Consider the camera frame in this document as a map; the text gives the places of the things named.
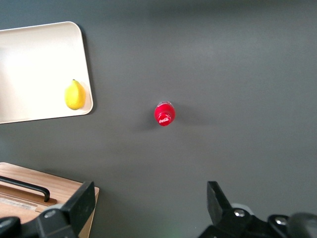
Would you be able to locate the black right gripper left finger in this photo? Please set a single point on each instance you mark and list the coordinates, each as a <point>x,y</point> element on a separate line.
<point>79,205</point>

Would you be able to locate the red coca-cola bottle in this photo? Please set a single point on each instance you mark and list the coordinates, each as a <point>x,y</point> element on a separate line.
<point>165,114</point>

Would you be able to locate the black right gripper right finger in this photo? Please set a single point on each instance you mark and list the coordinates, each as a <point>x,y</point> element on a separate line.
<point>218,200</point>

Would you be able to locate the yellow lemon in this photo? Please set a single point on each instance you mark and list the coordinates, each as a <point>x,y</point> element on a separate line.
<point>74,95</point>

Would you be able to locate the wooden box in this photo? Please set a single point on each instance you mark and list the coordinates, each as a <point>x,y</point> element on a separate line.
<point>22,176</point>

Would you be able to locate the cream rectangular tray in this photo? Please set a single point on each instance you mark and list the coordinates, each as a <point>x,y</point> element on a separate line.
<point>37,72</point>

